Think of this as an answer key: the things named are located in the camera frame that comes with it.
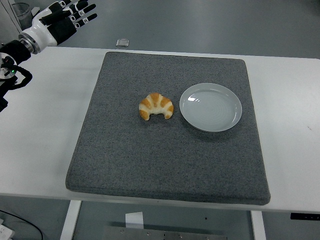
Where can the white table leg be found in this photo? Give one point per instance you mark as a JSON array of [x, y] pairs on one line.
[[258, 225], [71, 220]]

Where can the croissant bread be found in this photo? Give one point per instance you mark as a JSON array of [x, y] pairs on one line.
[[160, 102]]

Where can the white power strip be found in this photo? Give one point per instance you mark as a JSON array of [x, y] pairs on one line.
[[5, 231]]

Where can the grey felt mat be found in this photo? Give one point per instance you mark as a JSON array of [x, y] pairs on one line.
[[150, 155]]

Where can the black table control panel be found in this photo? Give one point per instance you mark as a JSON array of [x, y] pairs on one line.
[[305, 216]]

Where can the mesh trash bin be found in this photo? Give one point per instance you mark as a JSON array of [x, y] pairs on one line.
[[21, 15]]

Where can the pale grey round plate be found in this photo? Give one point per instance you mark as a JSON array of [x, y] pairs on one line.
[[212, 112]]

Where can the grey metal plate with screws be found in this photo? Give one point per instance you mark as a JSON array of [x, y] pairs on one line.
[[165, 235]]

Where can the silver floor socket cover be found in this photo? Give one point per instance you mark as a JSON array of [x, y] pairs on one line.
[[122, 42]]

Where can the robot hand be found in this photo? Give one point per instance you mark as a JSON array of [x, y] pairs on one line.
[[41, 32]]

